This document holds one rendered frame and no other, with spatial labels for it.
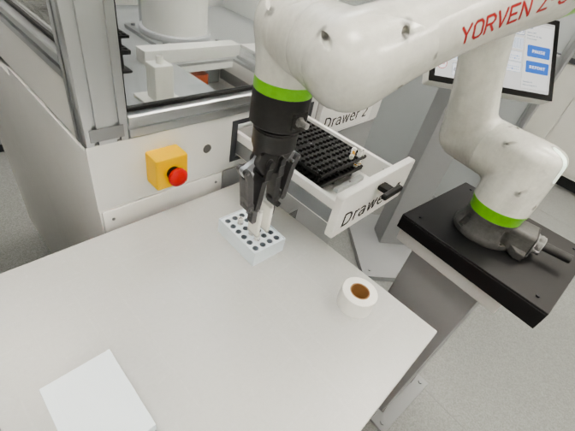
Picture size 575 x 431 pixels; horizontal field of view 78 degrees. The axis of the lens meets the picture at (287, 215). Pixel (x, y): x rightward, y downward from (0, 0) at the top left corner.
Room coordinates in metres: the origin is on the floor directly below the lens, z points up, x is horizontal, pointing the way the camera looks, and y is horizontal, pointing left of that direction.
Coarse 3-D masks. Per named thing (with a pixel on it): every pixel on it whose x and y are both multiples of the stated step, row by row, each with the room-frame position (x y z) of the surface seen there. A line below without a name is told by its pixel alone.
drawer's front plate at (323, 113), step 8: (320, 104) 1.00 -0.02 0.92; (320, 112) 1.00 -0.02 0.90; (328, 112) 1.02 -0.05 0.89; (336, 112) 1.06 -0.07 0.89; (360, 112) 1.18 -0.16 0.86; (368, 112) 1.22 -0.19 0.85; (320, 120) 1.00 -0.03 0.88; (328, 120) 1.03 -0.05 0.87; (336, 120) 1.07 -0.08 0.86; (360, 120) 1.19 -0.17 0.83; (336, 128) 1.08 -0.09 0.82
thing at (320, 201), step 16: (240, 128) 0.80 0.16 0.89; (240, 144) 0.76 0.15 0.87; (352, 144) 0.86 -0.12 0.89; (368, 160) 0.82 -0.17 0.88; (384, 160) 0.81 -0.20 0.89; (304, 176) 0.65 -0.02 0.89; (352, 176) 0.79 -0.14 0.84; (368, 176) 0.81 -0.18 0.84; (288, 192) 0.65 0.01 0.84; (304, 192) 0.63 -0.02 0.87; (320, 192) 0.61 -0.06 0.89; (320, 208) 0.60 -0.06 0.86
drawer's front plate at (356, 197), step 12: (408, 156) 0.79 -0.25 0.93; (396, 168) 0.72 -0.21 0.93; (408, 168) 0.77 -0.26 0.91; (372, 180) 0.64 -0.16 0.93; (384, 180) 0.68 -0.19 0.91; (396, 180) 0.74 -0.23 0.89; (348, 192) 0.58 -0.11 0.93; (360, 192) 0.60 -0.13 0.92; (372, 192) 0.65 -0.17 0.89; (336, 204) 0.56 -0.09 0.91; (348, 204) 0.58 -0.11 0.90; (360, 204) 0.62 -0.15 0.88; (336, 216) 0.56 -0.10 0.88; (348, 216) 0.59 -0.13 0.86; (360, 216) 0.64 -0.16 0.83; (336, 228) 0.57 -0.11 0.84
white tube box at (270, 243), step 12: (228, 216) 0.58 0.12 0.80; (228, 228) 0.54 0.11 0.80; (240, 228) 0.55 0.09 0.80; (228, 240) 0.54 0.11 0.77; (240, 240) 0.51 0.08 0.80; (252, 240) 0.52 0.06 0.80; (264, 240) 0.53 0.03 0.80; (276, 240) 0.54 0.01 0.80; (240, 252) 0.51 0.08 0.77; (252, 252) 0.49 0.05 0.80; (264, 252) 0.51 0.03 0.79; (276, 252) 0.54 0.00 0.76; (252, 264) 0.48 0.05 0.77
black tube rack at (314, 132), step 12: (300, 132) 0.84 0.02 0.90; (312, 132) 0.86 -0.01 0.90; (324, 132) 0.88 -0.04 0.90; (300, 144) 0.79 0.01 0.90; (312, 144) 0.79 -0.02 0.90; (324, 144) 0.81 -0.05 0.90; (336, 144) 0.82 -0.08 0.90; (300, 156) 0.77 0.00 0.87; (312, 156) 0.73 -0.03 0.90; (324, 156) 0.75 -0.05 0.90; (336, 156) 0.76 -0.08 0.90; (348, 156) 0.77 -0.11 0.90; (300, 168) 0.72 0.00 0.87; (312, 168) 0.69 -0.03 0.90; (348, 168) 0.77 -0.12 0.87; (360, 168) 0.80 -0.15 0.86; (312, 180) 0.68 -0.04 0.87; (324, 180) 0.70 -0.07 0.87; (336, 180) 0.72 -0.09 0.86
